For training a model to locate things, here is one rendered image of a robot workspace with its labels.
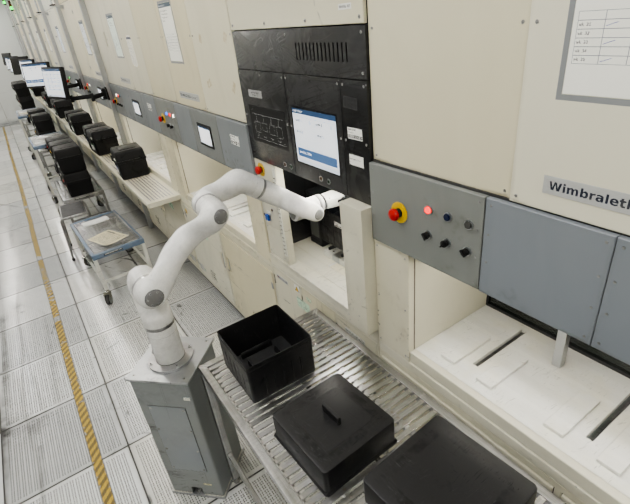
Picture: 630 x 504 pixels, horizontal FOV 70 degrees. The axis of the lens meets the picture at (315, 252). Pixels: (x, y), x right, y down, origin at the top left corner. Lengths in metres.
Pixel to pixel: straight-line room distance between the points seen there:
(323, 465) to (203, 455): 0.94
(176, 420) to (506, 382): 1.33
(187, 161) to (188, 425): 2.07
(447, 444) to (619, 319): 0.50
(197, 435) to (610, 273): 1.69
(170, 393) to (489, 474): 1.27
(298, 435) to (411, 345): 0.53
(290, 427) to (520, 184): 0.98
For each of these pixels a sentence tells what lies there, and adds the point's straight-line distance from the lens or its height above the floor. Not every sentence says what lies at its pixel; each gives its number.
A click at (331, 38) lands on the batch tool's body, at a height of 1.92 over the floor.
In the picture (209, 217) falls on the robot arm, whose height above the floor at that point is 1.36.
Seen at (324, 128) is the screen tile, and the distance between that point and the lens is 1.64.
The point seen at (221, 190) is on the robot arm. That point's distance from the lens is 1.82.
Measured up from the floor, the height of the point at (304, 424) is 0.86.
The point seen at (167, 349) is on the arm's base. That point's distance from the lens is 1.96.
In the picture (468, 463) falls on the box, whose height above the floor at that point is 1.01.
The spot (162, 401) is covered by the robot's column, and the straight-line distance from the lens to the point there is 2.07.
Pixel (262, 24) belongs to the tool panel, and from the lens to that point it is 1.90.
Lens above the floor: 2.01
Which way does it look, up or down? 29 degrees down
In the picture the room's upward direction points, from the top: 7 degrees counter-clockwise
